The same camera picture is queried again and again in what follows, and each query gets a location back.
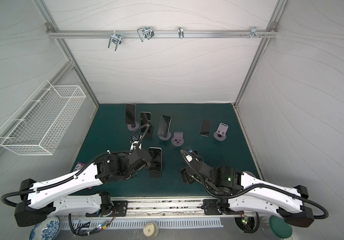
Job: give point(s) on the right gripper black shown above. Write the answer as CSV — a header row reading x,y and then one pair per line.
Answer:
x,y
191,164

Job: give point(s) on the black phone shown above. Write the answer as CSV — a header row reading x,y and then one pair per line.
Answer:
x,y
205,128
146,119
164,126
130,114
156,159

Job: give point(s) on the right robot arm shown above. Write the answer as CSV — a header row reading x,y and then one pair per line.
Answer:
x,y
238,191

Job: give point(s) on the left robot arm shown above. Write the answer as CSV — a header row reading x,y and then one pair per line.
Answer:
x,y
40,200

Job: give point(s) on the grey round phone stand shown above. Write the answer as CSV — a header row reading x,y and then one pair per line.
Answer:
x,y
221,131

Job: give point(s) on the black phone on grey stand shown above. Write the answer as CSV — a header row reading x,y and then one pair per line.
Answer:
x,y
164,126

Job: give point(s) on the small round beige container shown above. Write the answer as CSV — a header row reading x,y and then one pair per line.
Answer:
x,y
151,230

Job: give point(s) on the green lid clear jar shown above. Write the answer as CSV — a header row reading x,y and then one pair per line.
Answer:
x,y
273,226

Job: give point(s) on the purple snack packet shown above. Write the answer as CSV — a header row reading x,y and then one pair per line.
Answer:
x,y
79,166

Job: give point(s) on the metal clamp small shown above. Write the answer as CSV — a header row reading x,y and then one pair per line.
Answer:
x,y
181,32

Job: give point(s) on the blue white ceramic plate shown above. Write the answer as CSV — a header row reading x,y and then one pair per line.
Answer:
x,y
46,230

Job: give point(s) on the metal u-bolt clamp middle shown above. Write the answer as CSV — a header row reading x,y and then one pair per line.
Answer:
x,y
145,33

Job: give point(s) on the metal u-bolt clamp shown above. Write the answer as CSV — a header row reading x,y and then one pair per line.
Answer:
x,y
145,33
115,40

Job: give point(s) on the metal u-bolt clamp left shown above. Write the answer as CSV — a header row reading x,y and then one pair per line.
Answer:
x,y
115,40

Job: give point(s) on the aluminium top crossbar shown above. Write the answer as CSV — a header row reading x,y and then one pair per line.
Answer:
x,y
159,34

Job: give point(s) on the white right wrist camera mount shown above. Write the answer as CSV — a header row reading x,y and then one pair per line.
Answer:
x,y
189,156

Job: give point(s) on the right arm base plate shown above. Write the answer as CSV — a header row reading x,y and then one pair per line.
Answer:
x,y
217,207

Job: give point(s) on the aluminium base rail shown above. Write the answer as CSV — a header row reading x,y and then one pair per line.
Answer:
x,y
137,207

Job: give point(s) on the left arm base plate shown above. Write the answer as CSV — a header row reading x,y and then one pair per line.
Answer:
x,y
115,208

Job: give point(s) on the white vented cable duct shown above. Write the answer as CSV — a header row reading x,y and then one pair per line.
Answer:
x,y
177,223

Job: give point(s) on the white wire basket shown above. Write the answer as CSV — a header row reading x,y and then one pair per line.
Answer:
x,y
37,127

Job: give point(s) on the metal bracket right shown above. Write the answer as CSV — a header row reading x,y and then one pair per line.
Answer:
x,y
253,34

